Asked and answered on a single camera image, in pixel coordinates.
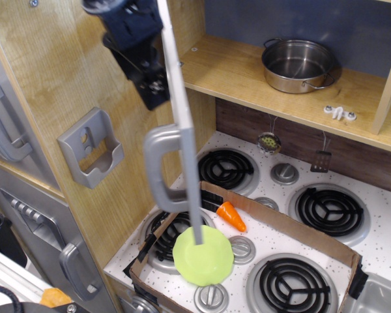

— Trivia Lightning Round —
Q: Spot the back left stove burner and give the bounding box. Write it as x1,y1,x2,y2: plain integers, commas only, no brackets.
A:
198,148,260,196

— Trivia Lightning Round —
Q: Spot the silver microwave door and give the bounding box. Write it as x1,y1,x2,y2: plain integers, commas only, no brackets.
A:
143,1,203,245

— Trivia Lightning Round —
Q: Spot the front silver stove knob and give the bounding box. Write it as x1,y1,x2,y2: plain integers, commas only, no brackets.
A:
194,284,229,313

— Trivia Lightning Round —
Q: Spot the grey wall phone holder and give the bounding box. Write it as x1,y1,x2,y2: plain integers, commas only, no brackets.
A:
57,107,124,189

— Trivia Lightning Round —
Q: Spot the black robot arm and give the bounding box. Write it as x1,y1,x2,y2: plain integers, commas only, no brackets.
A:
81,0,170,110

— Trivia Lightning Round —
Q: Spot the hanging round strainer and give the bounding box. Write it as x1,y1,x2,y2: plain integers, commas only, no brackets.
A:
257,115,282,155

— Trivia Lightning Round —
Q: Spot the orange toy carrot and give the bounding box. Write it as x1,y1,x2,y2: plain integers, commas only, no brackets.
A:
216,201,247,232

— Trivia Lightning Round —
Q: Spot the centre silver stove knob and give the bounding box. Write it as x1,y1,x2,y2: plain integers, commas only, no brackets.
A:
229,235,256,265

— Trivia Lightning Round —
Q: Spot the small silver stove knob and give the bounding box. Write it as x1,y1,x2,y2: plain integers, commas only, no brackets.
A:
254,197,279,211

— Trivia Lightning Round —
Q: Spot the front right stove burner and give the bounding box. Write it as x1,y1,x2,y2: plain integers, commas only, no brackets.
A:
245,253,339,313

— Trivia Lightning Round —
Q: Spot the back silver stove knob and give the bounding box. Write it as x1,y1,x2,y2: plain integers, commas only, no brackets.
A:
270,163,299,186

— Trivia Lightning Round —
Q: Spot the black braided cable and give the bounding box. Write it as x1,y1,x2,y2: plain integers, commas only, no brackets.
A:
0,284,22,313

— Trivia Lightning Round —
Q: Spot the back right stove burner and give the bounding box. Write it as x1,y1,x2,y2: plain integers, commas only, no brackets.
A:
287,183,371,246

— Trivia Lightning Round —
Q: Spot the stainless sink basin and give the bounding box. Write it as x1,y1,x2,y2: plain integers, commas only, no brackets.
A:
341,273,391,313

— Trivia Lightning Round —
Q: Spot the stainless steel pot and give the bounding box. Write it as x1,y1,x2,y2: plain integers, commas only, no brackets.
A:
261,38,336,94

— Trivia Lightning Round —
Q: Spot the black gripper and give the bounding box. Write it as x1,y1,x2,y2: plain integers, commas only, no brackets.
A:
97,1,170,110

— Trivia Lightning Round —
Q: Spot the grey ice dispenser panel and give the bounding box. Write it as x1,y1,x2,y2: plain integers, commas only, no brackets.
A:
0,188,66,252

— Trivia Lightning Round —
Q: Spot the lower grey fridge handle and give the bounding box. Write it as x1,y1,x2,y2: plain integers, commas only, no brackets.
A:
59,243,101,301

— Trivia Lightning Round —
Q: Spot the black device at left edge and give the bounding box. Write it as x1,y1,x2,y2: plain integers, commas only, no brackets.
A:
0,214,27,268

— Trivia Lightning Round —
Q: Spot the orange object bottom left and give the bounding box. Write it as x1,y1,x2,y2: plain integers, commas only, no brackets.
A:
39,288,72,308

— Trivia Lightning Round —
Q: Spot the stove burner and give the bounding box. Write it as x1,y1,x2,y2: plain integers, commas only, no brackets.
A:
245,253,339,313
198,148,260,196
139,204,217,275
287,183,371,246

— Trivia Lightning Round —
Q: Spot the front left stove burner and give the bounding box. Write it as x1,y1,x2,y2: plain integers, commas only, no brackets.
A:
139,204,217,275

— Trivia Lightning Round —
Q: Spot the white door latch clip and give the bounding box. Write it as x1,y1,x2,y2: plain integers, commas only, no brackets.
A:
323,105,356,121

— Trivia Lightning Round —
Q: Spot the green plastic plate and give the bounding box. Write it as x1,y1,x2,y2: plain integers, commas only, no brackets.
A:
173,225,234,287

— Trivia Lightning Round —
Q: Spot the hanging toy spatula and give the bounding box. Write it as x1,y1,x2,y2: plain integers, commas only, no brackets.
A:
310,132,332,173

